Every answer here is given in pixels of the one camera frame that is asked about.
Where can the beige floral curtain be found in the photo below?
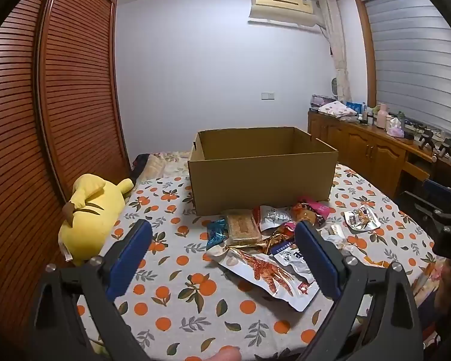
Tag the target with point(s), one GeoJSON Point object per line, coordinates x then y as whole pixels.
{"type": "Point", "coordinates": [338, 45]}

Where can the brown cake packet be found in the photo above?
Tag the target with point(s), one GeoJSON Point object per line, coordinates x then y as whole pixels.
{"type": "Point", "coordinates": [242, 227]}

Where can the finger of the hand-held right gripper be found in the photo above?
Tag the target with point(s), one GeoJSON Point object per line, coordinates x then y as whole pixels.
{"type": "Point", "coordinates": [438, 190]}
{"type": "Point", "coordinates": [417, 207]}

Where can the yellow plush toy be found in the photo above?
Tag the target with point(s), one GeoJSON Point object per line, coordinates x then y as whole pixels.
{"type": "Point", "coordinates": [94, 214]}

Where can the orange fruit print bedsheet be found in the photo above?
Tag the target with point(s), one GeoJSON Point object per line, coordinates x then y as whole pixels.
{"type": "Point", "coordinates": [195, 301]}

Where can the blue box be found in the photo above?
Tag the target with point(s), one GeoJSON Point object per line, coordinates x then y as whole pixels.
{"type": "Point", "coordinates": [354, 106]}

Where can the pink tissue pack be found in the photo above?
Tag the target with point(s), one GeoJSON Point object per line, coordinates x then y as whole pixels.
{"type": "Point", "coordinates": [394, 128]}

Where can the white wall light switch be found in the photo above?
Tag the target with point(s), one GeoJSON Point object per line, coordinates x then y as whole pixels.
{"type": "Point", "coordinates": [267, 96]}

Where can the person's left hand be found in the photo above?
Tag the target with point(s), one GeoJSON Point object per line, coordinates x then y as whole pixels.
{"type": "Point", "coordinates": [225, 355]}

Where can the brown cardboard box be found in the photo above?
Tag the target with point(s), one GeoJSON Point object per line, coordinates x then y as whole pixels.
{"type": "Point", "coordinates": [259, 184]}

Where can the grey window blind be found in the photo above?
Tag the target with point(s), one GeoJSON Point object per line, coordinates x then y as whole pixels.
{"type": "Point", "coordinates": [409, 64]}

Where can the black device on cabinet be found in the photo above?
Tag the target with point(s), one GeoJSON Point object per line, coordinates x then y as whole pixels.
{"type": "Point", "coordinates": [434, 143]}

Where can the small white desk fan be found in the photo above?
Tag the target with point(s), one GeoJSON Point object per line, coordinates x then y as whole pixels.
{"type": "Point", "coordinates": [336, 88]}

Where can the pink floral quilt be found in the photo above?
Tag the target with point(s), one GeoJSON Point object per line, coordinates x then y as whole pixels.
{"type": "Point", "coordinates": [163, 165]}

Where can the wooden window frame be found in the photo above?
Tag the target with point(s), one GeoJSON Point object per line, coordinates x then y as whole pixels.
{"type": "Point", "coordinates": [366, 52]}

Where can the white blue snack packet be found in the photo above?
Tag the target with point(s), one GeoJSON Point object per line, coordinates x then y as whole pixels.
{"type": "Point", "coordinates": [289, 257]}

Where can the red orange snack packet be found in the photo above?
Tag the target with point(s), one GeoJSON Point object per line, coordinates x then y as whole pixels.
{"type": "Point", "coordinates": [304, 214]}

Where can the cream wall air conditioner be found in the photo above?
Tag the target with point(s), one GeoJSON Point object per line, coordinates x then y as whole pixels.
{"type": "Point", "coordinates": [282, 3]}

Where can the brown louvered wooden wardrobe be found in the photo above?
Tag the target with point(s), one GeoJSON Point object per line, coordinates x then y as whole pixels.
{"type": "Point", "coordinates": [60, 101]}

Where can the shiny blue candy packet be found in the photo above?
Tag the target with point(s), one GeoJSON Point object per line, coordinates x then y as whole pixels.
{"type": "Point", "coordinates": [216, 233]}

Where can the white red snack packet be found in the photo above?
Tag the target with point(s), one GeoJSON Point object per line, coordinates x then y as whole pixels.
{"type": "Point", "coordinates": [274, 218]}

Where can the pink bottle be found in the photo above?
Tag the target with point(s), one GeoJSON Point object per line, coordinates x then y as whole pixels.
{"type": "Point", "coordinates": [382, 116]}

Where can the brown wooden cabinet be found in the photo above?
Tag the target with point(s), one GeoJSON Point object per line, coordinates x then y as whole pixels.
{"type": "Point", "coordinates": [360, 146]}

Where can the folded floral cloth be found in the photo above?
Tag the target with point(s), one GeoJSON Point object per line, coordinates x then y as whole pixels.
{"type": "Point", "coordinates": [336, 108]}

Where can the small white wrapped candy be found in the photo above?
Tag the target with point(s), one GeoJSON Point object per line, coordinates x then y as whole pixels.
{"type": "Point", "coordinates": [332, 230]}

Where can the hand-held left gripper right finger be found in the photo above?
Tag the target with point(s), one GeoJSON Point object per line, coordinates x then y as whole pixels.
{"type": "Point", "coordinates": [317, 261]}

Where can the white chicken feet snack packet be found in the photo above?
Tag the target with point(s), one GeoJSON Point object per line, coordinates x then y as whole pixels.
{"type": "Point", "coordinates": [263, 274]}

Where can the gold red snack wrapper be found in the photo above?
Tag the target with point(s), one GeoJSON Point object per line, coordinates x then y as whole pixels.
{"type": "Point", "coordinates": [282, 238]}

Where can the small white snack packet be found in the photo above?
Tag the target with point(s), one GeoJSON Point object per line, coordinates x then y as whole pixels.
{"type": "Point", "coordinates": [360, 219]}

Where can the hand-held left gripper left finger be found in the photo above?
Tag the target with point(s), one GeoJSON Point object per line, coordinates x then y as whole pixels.
{"type": "Point", "coordinates": [129, 261]}

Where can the pink squid snack packet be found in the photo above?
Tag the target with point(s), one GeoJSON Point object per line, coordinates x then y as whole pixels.
{"type": "Point", "coordinates": [319, 208]}

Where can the purple package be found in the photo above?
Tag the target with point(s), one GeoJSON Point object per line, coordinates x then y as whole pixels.
{"type": "Point", "coordinates": [321, 99]}

